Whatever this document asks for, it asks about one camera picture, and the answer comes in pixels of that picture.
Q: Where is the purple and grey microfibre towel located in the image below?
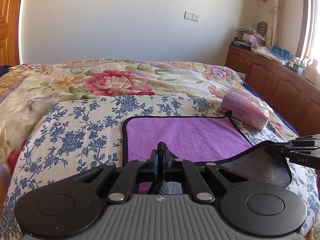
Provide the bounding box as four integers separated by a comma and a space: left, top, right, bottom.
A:
122, 116, 292, 187

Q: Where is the wooden sideboard cabinet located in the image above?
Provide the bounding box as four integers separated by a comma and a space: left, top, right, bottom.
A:
225, 45, 319, 136

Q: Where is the blue floral white cloth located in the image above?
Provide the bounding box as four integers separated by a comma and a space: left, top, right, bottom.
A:
0, 94, 320, 240

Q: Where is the pink cotton tissue pack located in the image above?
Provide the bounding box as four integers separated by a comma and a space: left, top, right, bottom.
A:
220, 88, 270, 131

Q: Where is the blue packet on cabinet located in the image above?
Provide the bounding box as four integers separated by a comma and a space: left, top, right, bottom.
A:
271, 44, 291, 61

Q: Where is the pink box on cabinet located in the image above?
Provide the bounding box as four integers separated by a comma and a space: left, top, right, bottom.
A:
242, 33, 266, 49

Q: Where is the dark books stack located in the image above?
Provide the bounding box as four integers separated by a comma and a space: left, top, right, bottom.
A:
231, 37, 252, 51

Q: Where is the dark green woven fan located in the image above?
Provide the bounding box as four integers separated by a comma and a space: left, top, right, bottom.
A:
256, 21, 268, 37

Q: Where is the floral beige bed quilt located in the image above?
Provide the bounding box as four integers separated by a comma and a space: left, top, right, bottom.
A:
0, 58, 301, 181

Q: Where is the red and navy blanket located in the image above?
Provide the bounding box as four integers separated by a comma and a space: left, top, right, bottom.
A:
0, 64, 12, 76

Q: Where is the wooden door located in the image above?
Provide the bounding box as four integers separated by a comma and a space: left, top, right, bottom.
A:
0, 0, 21, 66

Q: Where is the white wall switch socket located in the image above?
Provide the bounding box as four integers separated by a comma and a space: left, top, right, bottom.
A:
184, 11, 200, 22

